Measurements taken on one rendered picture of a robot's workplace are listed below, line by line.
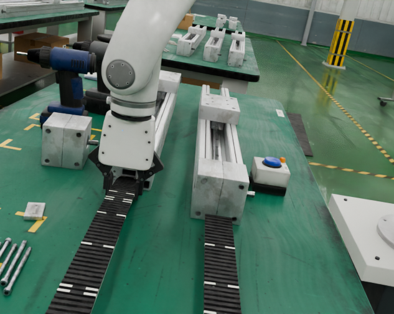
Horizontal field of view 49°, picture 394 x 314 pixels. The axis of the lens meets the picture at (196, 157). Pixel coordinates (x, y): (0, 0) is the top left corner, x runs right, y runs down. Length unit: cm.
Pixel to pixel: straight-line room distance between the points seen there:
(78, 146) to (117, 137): 20
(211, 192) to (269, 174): 22
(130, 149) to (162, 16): 26
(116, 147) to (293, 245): 38
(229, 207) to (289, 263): 16
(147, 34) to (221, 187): 32
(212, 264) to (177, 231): 15
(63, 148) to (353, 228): 63
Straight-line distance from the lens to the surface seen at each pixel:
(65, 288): 61
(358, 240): 87
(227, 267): 68
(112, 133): 80
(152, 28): 67
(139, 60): 67
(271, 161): 103
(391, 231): 93
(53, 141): 99
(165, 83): 144
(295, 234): 89
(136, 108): 77
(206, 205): 84
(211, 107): 119
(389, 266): 83
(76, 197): 89
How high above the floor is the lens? 119
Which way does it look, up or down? 21 degrees down
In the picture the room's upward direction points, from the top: 10 degrees clockwise
